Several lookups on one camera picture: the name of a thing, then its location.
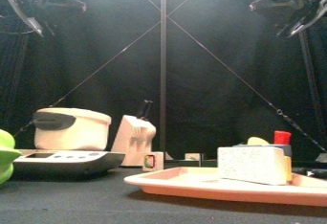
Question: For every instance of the pale yellow toy slice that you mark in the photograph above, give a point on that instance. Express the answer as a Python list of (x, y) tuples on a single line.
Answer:
[(257, 141)]

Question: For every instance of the white toy knife block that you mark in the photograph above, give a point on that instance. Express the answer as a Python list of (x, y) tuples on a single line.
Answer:
[(133, 148)]

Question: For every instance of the vertical black frame pole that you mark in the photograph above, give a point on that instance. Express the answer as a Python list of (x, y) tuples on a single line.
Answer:
[(164, 74)]

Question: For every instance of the egg sushi speckled rice block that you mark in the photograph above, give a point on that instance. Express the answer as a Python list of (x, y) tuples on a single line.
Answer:
[(252, 164)]

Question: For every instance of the grey digital kitchen scale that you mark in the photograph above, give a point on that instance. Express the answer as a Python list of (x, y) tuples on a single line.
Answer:
[(69, 162)]

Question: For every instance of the green toy vegetable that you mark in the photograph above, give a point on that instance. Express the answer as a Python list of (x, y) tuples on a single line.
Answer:
[(6, 157)]

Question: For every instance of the small wooden printed cube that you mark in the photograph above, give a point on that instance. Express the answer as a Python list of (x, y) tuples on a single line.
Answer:
[(154, 161)]

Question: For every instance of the pink plastic tray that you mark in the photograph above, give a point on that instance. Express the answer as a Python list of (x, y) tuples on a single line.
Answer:
[(192, 188)]

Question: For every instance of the small cream block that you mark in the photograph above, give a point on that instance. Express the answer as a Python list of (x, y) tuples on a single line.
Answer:
[(193, 156)]

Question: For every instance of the black frame base bar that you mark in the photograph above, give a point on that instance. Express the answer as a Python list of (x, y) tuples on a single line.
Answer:
[(192, 163)]

